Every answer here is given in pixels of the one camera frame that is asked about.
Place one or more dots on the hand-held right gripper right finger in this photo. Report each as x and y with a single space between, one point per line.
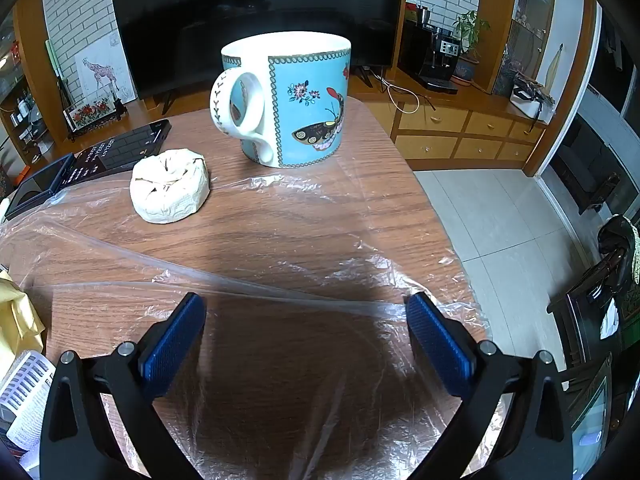
440 345

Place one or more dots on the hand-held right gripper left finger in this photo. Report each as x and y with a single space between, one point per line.
172 345

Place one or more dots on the large purple ribbed tray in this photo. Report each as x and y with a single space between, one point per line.
25 385

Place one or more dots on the clear plastic table sheet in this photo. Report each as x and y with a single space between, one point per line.
325 240

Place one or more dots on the dark wooden chair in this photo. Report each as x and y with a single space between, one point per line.
590 300

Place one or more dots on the yellow cloth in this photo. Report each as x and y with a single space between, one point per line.
15 310

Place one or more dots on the glass display table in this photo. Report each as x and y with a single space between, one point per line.
592 420

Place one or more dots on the black remote control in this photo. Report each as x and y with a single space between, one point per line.
125 147

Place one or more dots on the wooden drawer cabinet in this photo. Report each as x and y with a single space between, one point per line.
450 130

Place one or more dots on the blue butterfly mug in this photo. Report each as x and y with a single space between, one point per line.
310 110

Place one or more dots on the giraffe drawing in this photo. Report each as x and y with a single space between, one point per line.
100 72

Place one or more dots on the wooden display shelf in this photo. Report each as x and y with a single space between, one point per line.
22 105

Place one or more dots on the black coffee machine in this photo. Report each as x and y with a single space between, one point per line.
432 55

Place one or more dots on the pale green plastic stick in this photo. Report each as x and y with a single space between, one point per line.
53 60

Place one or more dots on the green potted plant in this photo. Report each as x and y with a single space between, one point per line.
470 30

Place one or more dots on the black curved television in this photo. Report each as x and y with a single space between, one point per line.
250 25

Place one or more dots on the wooden glass-door cabinet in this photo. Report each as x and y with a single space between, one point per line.
525 25

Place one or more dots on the red flower picture frame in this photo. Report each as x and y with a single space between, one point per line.
92 112

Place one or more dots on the feather wall decoration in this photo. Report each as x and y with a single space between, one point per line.
556 67

